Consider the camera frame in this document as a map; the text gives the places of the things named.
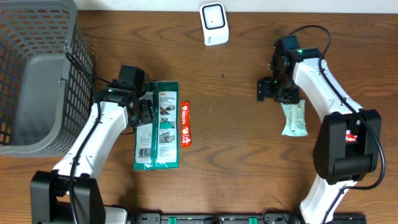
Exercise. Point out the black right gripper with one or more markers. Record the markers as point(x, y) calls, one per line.
point(264, 90)

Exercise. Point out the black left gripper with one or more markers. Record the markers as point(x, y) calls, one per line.
point(148, 114)

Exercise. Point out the green white wipes pack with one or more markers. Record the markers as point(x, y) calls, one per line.
point(157, 142)

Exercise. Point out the mint green tissue pack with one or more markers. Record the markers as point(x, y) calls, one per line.
point(295, 119)

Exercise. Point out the red coffee stick sachet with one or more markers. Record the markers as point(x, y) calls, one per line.
point(185, 118)

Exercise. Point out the red candy bag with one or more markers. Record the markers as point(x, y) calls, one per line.
point(351, 135)

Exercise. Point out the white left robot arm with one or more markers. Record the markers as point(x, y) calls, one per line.
point(70, 192)

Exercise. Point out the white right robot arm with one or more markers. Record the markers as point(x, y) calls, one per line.
point(347, 147)

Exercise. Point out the white barcode scanner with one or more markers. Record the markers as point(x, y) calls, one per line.
point(214, 23)

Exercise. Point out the grey plastic mesh basket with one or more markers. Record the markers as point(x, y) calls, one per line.
point(45, 101)

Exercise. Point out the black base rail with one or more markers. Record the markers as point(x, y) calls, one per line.
point(155, 218)

